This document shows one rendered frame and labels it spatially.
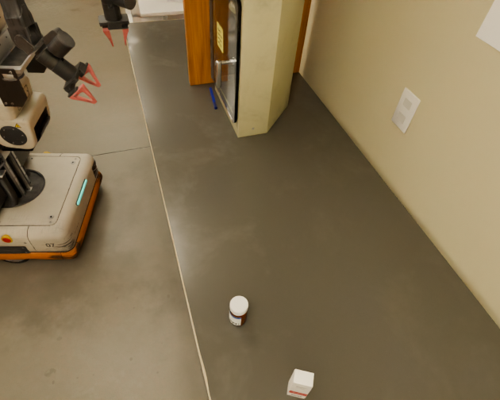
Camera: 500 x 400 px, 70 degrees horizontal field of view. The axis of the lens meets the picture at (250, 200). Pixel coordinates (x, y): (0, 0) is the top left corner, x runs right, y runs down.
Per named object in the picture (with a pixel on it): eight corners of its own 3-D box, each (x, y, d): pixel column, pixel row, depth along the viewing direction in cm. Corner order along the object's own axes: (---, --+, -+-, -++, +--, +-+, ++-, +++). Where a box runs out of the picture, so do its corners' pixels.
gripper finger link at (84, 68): (106, 77, 129) (83, 58, 122) (104, 89, 124) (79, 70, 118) (94, 87, 131) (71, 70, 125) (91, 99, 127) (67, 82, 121)
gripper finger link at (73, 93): (104, 88, 124) (79, 70, 118) (101, 101, 120) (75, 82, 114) (92, 99, 127) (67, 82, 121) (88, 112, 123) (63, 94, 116)
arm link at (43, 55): (35, 50, 114) (30, 59, 111) (47, 36, 111) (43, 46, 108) (55, 65, 119) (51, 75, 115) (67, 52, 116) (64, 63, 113)
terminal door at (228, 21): (214, 78, 143) (212, -37, 113) (236, 125, 124) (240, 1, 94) (212, 79, 142) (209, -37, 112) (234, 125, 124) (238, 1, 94)
